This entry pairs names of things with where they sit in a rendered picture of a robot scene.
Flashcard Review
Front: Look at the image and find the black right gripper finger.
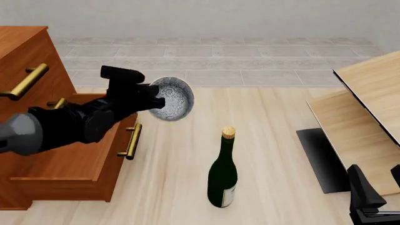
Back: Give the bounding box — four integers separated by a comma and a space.
390, 163, 400, 189
347, 164, 388, 210

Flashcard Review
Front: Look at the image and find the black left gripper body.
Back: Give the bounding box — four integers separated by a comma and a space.
105, 81, 143, 114

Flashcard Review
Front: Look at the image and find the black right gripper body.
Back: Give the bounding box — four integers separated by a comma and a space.
349, 206, 400, 225

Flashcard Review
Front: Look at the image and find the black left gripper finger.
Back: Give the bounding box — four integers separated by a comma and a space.
137, 96, 166, 111
137, 83, 161, 99

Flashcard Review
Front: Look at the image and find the black patterned bowl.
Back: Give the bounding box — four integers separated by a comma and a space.
147, 76, 196, 123

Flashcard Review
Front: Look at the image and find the wooden cabinet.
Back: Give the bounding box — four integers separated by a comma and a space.
0, 25, 141, 211

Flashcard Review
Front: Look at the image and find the closed wooden drawer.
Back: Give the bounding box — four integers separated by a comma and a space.
37, 92, 83, 111
0, 34, 76, 99

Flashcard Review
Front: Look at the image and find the pale wooden wine rack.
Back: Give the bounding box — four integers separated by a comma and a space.
295, 49, 400, 197

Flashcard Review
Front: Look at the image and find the open wooden drawer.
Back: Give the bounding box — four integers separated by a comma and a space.
0, 92, 141, 203

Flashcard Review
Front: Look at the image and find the dark green wine bottle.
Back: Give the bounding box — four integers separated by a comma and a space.
206, 126, 239, 209

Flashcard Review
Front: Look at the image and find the long brass drawer handle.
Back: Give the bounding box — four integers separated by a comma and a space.
117, 121, 143, 161
46, 97, 67, 110
0, 62, 50, 102

